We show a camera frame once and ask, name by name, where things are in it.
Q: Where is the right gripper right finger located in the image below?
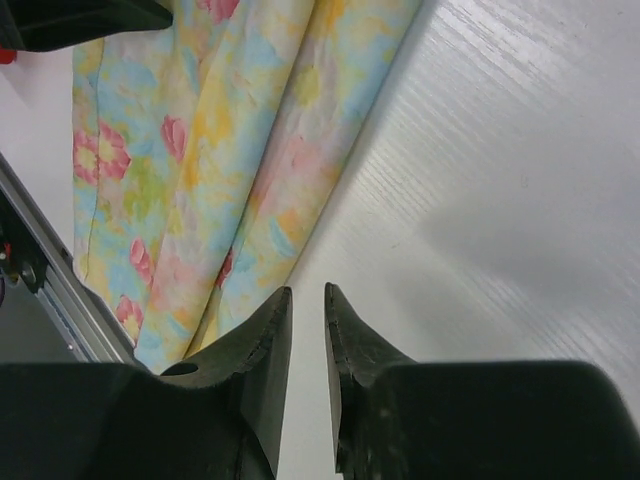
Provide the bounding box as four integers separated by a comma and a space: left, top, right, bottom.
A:
324, 283, 639, 479

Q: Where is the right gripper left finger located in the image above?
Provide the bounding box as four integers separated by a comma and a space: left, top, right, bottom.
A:
1, 287, 292, 479

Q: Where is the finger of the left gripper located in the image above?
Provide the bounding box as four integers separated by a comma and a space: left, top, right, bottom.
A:
1, 0, 173, 52

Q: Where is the floral pastel skirt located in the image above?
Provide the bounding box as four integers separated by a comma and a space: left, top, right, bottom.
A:
72, 1, 420, 373

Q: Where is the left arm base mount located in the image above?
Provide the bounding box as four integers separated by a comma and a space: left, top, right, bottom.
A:
1, 195, 48, 294

